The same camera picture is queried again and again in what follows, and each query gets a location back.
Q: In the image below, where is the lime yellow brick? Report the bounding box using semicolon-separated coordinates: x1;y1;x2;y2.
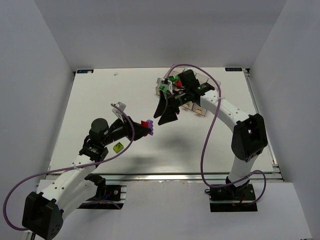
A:
112;142;125;154

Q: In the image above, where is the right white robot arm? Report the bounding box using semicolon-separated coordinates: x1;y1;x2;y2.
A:
153;69;268;188

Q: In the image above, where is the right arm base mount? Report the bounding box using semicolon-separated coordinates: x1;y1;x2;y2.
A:
204;184;258;213

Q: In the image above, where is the lilac purple brick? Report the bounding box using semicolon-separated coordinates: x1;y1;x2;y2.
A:
146;119;154;136

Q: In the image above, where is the small green brick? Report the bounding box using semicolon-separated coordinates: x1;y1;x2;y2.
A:
169;76;176;82

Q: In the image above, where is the clear four-bin organizer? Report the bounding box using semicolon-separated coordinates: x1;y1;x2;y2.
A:
153;68;221;125

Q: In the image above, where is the right corner logo sticker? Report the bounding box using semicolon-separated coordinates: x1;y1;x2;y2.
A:
224;67;243;72

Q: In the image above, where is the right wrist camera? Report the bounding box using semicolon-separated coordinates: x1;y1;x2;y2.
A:
156;77;173;94

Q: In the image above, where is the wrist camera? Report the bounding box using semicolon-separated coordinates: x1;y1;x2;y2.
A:
111;101;126;122
156;77;173;94

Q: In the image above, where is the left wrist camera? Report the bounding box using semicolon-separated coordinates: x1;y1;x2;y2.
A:
111;101;126;122

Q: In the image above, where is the aluminium front rail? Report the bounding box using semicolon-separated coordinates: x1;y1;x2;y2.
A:
45;172;283;183

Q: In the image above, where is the left corner logo sticker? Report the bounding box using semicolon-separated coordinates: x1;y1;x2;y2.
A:
76;69;94;74

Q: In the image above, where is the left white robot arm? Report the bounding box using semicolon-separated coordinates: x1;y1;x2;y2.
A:
22;116;153;240

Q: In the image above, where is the green 2x2 brick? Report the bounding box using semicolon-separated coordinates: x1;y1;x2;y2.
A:
159;86;167;92

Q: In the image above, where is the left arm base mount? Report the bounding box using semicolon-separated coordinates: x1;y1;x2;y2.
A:
79;173;127;210

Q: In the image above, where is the corner logo sticker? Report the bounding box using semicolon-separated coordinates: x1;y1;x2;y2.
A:
76;69;94;74
224;67;243;72

